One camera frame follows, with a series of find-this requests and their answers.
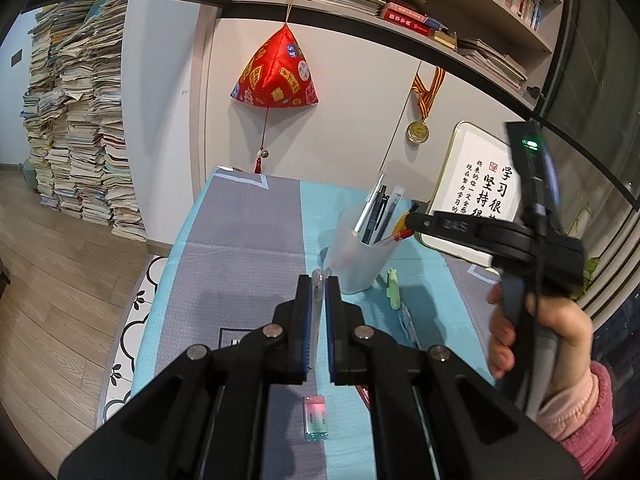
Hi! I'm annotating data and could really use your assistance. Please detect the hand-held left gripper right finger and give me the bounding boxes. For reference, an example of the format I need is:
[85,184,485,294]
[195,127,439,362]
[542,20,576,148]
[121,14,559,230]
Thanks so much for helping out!
[325,277,583,480]

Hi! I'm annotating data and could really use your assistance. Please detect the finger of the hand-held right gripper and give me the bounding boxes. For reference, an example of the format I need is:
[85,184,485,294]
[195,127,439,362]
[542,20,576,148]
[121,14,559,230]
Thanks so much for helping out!
[406,211,481,251]

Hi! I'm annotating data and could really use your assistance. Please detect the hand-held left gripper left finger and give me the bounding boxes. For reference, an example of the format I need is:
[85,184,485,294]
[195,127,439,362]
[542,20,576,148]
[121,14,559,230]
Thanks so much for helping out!
[57,275,313,480]

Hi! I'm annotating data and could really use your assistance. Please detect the dark blue gel pen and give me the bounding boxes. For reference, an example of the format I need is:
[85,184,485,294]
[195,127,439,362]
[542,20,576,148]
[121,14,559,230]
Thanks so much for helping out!
[361,185,390,246]

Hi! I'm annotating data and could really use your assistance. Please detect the translucent plastic cup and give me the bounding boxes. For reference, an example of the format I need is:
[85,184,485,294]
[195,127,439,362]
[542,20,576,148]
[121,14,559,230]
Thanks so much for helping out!
[320,195,411,295]

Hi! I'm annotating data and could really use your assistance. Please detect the green pen cap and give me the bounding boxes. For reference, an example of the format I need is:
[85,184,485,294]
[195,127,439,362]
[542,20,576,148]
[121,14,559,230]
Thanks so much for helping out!
[386,268,403,311]

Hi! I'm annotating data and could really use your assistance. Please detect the white pen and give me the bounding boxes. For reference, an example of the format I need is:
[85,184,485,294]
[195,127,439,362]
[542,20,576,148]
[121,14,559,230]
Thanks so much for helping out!
[353,174,385,236]

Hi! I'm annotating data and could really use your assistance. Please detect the person's right forearm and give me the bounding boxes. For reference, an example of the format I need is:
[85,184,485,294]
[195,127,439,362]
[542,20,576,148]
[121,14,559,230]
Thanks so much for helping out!
[540,360,618,478]

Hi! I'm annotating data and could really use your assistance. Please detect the person's right hand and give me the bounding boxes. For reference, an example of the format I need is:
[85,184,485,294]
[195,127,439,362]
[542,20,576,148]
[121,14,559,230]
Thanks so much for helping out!
[486,285,595,386]

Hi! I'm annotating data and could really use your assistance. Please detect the green potted plant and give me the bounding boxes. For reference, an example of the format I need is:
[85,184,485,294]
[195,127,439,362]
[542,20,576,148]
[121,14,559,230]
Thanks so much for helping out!
[580,255,601,286]

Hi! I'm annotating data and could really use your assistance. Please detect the framed calligraphy sign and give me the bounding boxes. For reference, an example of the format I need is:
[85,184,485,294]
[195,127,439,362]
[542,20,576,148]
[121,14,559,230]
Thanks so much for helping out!
[425,120,523,268]

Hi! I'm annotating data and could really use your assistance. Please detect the beige striped curtain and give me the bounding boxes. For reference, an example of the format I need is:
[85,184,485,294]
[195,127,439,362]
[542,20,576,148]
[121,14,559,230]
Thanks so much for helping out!
[580,185,640,321]

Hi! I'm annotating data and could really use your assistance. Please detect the pink green eraser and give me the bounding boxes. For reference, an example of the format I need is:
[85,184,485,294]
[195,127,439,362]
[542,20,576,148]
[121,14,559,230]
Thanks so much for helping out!
[301,395,331,442]

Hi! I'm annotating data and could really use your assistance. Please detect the gold medal striped ribbon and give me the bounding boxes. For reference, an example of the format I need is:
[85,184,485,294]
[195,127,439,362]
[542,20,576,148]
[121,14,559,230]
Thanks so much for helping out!
[406,66,447,144]

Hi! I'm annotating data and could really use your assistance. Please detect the white patterned floor rug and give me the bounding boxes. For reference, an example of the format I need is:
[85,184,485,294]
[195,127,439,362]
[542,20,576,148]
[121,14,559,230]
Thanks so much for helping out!
[102,255,168,426]

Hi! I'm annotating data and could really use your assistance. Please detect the wide stack of magazines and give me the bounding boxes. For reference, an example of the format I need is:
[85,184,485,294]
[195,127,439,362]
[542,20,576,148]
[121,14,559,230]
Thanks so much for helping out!
[457,37,528,91]

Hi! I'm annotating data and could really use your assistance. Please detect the red hardcover books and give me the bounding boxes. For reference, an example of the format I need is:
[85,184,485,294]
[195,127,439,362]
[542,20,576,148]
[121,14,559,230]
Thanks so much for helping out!
[377,2,448,36]

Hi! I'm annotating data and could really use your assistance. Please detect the red pyramid hanging ornament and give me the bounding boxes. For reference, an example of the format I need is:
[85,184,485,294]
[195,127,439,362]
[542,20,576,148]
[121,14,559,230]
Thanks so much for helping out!
[230,0,319,176]

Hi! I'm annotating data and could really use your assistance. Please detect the tall pile of worn books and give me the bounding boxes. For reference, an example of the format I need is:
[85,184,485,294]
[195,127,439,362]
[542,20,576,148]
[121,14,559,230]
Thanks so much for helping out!
[20,0,148,243]

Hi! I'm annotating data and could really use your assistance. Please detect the grey wall bookshelf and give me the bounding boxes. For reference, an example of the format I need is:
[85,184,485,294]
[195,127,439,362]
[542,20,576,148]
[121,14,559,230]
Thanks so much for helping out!
[215,0,566,111]

